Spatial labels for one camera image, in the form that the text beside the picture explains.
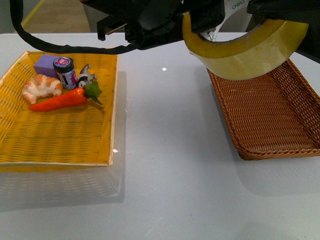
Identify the toy croissant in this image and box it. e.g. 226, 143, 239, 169
21, 74, 64, 105

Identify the purple block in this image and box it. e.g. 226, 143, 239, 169
33, 54, 59, 79

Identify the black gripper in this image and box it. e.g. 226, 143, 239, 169
82, 0, 225, 50

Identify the orange toy carrot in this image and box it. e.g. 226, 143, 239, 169
29, 81, 102, 112

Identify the small dark jar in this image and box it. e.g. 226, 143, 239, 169
53, 56, 78, 90

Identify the small penguin figurine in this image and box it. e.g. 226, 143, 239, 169
77, 64, 97, 88

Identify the black cable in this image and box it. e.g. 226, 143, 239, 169
9, 0, 141, 55

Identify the brown wicker basket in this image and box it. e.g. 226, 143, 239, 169
209, 60, 320, 161

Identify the yellow tape roll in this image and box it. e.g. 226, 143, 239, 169
182, 13, 309, 80

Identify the yellow woven basket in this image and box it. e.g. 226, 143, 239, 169
0, 51, 118, 172

